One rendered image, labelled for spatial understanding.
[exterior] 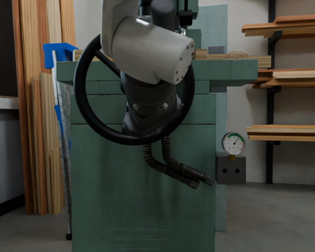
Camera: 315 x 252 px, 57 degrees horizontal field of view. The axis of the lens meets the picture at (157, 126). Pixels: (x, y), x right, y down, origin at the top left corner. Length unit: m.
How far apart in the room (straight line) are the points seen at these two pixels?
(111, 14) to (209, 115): 0.54
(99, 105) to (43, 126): 1.43
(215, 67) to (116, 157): 0.40
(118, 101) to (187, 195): 0.35
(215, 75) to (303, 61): 2.60
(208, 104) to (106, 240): 0.51
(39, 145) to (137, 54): 1.92
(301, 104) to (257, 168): 0.81
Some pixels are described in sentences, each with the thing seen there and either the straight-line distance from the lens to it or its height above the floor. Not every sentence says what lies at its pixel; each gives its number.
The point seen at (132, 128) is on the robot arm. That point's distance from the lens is 0.55.
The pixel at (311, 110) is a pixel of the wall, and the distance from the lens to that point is 3.42.
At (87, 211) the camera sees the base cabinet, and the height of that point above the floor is 0.44.
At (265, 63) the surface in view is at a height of 0.91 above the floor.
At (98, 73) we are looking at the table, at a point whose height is 0.86.
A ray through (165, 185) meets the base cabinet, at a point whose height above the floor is 0.53.
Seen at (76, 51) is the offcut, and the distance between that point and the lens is 0.95.
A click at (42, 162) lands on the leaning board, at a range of 2.30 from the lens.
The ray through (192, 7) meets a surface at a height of 1.17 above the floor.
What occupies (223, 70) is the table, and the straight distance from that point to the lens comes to 0.89.
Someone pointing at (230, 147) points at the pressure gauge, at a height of 0.65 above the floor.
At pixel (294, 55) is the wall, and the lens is 3.43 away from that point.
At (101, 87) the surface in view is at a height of 0.82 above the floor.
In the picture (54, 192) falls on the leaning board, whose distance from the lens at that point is 2.31.
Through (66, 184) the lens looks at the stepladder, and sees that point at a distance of 1.83.
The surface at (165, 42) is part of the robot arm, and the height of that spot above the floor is 0.83.
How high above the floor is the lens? 0.74
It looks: 2 degrees down
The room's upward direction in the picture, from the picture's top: straight up
